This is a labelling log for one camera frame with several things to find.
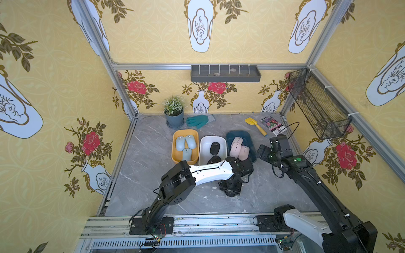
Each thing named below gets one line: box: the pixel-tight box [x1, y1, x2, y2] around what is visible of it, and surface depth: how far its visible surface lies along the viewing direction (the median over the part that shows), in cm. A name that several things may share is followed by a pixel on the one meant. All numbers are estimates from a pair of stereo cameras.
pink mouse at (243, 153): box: [238, 145, 250, 161], surface depth 100 cm
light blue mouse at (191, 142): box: [185, 134, 197, 150], surface depth 103 cm
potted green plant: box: [162, 94, 188, 130], surface depth 105 cm
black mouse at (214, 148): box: [209, 141, 221, 155], surface depth 102 cm
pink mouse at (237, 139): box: [230, 136, 244, 148], surface depth 105 cm
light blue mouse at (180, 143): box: [175, 135, 186, 152], surface depth 103 cm
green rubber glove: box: [186, 113, 216, 129], surface depth 116 cm
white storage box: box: [198, 135, 228, 165], surface depth 102 cm
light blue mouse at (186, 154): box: [182, 148, 192, 162], surface depth 99 cm
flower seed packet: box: [259, 115, 286, 136], surface depth 116 cm
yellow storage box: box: [171, 129, 200, 165], surface depth 101 cm
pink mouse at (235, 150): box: [229, 141, 242, 159], surface depth 100 cm
